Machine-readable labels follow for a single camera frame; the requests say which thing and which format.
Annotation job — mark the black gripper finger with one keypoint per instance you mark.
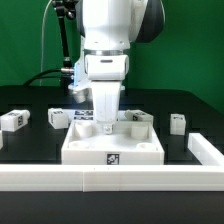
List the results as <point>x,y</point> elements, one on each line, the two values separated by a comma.
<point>107,128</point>

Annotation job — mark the white square tabletop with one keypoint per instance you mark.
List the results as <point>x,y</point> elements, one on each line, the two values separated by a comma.
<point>130,143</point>

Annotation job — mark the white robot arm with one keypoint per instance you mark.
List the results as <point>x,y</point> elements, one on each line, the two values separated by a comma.
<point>108,27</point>

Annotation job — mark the black camera stand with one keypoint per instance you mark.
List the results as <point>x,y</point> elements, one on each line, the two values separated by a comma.
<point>65,9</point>

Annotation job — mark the white part at left edge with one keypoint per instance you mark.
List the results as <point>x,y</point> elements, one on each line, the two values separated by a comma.
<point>1,139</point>

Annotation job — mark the marker sheet on table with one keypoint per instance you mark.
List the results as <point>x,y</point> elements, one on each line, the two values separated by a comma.
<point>88,115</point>

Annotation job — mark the white obstacle fence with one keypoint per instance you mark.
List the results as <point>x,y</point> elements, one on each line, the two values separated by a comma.
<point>208,175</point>

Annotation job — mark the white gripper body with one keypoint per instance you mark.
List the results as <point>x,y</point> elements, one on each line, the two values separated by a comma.
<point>106,96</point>

